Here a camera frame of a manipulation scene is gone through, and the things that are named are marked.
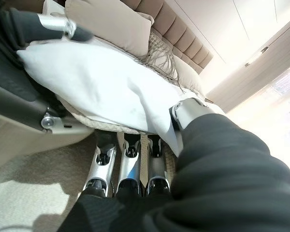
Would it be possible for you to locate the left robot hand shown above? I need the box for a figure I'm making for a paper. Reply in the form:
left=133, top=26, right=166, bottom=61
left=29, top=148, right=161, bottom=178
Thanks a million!
left=0, top=7, right=92, bottom=133

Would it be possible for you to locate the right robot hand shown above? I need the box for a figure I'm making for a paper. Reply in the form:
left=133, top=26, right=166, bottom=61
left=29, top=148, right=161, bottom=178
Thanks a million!
left=38, top=98, right=290, bottom=232

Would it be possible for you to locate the white duvet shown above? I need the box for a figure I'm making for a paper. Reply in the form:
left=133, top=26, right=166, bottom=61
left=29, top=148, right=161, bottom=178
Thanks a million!
left=16, top=38, right=225, bottom=158

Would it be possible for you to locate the pale white pillow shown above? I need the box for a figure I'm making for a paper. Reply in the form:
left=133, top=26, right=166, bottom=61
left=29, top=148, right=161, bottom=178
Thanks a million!
left=42, top=0, right=68, bottom=17

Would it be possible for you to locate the large beige pillow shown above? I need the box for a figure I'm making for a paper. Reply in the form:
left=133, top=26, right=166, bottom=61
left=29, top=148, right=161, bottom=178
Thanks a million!
left=171, top=57, right=206, bottom=96
left=64, top=0, right=152, bottom=57

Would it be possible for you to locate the brown wooden door panel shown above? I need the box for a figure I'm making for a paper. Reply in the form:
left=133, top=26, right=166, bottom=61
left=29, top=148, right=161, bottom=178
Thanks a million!
left=205, top=16, right=290, bottom=114

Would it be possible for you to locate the woven fringed cushion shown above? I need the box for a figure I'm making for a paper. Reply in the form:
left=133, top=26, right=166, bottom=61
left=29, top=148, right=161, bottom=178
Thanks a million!
left=135, top=31, right=186, bottom=95

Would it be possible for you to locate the tufted upholstered headboard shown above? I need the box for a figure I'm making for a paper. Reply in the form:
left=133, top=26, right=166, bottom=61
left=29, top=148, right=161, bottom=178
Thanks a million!
left=132, top=0, right=215, bottom=70

